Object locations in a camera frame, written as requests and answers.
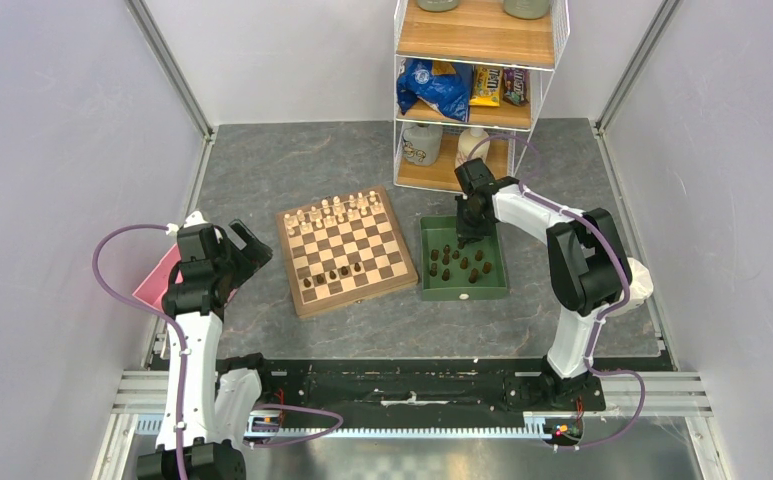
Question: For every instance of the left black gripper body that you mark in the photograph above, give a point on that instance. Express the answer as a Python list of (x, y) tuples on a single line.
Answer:
[(238, 265)]

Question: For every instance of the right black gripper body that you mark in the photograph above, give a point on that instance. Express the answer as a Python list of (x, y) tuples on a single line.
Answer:
[(469, 224)]

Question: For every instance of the wooden chess board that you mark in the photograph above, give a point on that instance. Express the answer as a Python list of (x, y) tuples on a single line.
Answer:
[(320, 238)]

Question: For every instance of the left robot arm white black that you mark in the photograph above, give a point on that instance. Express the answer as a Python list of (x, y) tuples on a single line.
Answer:
[(206, 409)]

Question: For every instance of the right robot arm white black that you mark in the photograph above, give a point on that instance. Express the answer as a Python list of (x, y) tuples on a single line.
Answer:
[(588, 268)]

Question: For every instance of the green tray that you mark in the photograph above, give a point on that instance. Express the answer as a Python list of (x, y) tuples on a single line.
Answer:
[(453, 270)]

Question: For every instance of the pink box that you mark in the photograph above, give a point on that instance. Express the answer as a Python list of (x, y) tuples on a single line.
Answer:
[(154, 285)]

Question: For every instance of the cream patterned bottle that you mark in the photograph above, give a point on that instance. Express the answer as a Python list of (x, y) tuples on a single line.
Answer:
[(472, 144)]

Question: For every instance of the clear patterned jug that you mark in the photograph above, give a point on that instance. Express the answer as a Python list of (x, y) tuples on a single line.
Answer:
[(421, 143)]

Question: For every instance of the blue snack bag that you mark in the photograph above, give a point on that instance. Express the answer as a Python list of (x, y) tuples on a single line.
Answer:
[(444, 86)]

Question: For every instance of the yellow candy bag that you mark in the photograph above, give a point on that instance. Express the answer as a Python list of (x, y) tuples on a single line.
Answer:
[(486, 87)]

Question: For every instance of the brown candy bag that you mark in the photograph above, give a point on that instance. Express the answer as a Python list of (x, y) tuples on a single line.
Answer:
[(516, 85)]

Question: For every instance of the white paper roll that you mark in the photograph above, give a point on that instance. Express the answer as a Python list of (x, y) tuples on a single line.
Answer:
[(641, 286)]

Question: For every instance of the green glass jar right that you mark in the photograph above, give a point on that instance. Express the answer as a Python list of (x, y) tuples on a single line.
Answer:
[(526, 9)]

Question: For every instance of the green glass jar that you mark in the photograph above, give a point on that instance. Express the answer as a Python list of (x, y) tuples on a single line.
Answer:
[(438, 6), (526, 9)]

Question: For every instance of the green glass jar left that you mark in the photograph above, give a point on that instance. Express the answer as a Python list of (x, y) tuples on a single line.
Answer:
[(438, 6)]

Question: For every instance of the wire shelf with wood boards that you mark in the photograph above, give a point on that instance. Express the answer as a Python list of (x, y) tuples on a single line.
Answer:
[(504, 53)]

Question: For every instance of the aluminium rail frame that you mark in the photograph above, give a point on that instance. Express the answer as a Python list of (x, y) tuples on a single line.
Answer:
[(652, 395)]

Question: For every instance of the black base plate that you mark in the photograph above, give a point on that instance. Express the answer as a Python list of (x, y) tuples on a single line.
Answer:
[(510, 384)]

